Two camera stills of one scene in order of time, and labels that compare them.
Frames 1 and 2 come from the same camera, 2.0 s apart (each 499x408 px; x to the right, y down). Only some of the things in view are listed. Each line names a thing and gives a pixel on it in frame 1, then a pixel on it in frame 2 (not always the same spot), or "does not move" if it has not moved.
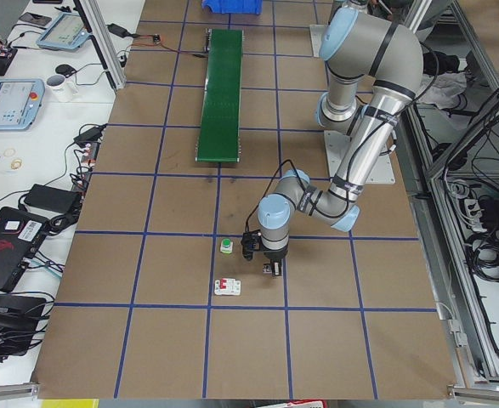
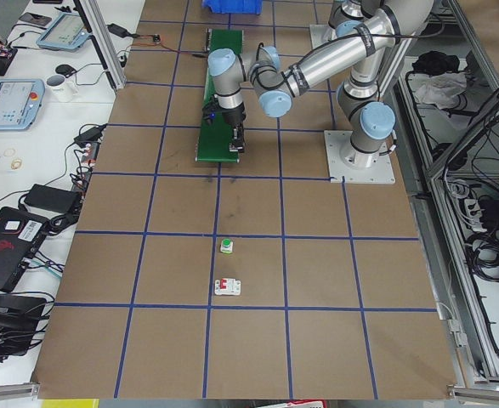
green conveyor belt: [219, 128] does not move
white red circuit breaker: [229, 286] does not move
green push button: [226, 246] does not move
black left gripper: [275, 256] -> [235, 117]
